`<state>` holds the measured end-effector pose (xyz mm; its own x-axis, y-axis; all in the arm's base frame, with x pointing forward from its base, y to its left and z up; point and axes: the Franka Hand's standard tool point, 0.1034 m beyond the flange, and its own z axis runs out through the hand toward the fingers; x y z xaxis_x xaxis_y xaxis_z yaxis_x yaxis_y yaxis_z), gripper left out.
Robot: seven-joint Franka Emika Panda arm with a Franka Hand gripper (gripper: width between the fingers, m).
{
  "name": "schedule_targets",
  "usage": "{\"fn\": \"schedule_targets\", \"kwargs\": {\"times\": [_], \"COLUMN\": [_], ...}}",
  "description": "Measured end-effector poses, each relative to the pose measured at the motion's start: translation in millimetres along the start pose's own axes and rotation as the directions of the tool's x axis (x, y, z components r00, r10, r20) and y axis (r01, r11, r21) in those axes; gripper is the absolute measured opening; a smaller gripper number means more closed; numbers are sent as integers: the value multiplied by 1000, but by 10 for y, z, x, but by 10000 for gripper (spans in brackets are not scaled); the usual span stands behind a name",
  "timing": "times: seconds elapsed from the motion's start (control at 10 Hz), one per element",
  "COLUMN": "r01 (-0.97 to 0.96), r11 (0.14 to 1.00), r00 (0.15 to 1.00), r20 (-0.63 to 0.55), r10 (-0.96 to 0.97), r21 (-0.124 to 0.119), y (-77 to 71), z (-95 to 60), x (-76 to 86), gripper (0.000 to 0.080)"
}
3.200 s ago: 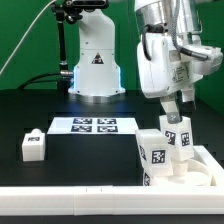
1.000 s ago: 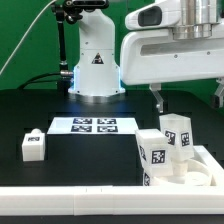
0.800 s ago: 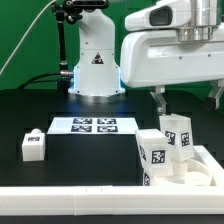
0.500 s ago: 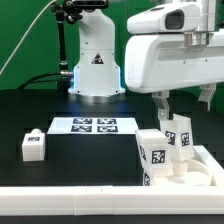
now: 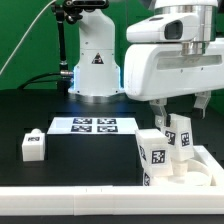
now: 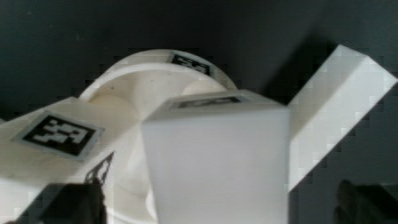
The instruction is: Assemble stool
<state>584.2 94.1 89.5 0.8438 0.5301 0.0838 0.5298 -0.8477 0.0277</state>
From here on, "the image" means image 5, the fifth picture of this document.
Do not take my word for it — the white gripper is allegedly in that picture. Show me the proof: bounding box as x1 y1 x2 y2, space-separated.
124 38 224 129

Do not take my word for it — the white round stool seat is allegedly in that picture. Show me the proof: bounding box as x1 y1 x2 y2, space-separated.
143 159 212 186

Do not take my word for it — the white fiducial marker sheet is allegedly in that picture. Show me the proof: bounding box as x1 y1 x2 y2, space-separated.
48 117 138 135

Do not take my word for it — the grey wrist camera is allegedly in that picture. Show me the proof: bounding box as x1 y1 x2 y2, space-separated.
126 13 200 43

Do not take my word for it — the white right fence rail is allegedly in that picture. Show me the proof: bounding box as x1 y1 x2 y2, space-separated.
194 146 224 187

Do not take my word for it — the white fence rail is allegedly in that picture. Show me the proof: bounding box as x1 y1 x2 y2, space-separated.
0 186 224 216
194 146 224 187

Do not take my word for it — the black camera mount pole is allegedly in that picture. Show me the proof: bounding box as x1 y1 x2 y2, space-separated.
52 0 115 97

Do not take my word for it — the black cable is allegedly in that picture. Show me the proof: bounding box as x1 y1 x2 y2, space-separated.
17 72 73 90

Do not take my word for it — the white cable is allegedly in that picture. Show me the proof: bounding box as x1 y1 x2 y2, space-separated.
0 0 58 77

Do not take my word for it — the white front fence rail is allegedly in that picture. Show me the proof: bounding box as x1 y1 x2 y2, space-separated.
0 186 224 216

